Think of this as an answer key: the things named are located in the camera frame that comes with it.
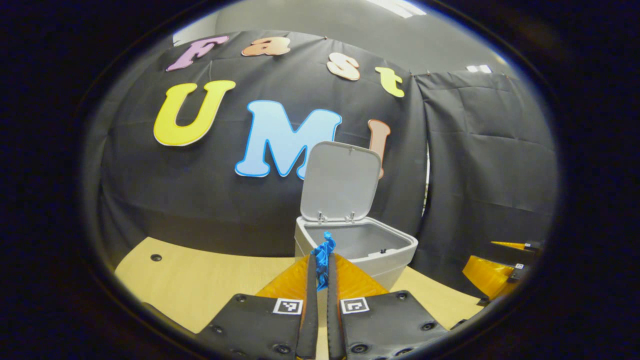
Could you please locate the blue paper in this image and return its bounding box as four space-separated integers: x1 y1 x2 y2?
310 231 337 292

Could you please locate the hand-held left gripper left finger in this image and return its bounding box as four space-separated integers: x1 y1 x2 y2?
195 254 319 360

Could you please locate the wooden desktop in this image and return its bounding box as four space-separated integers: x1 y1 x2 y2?
114 237 485 360

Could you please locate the white desktop garbage bin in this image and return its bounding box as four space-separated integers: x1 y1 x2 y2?
294 140 419 292

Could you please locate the black backdrop cloth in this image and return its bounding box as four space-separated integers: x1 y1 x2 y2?
82 30 560 301

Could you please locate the long ceiling light panel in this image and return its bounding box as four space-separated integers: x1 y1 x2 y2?
365 0 427 19

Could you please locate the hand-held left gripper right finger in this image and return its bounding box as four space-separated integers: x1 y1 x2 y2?
327 252 450 360

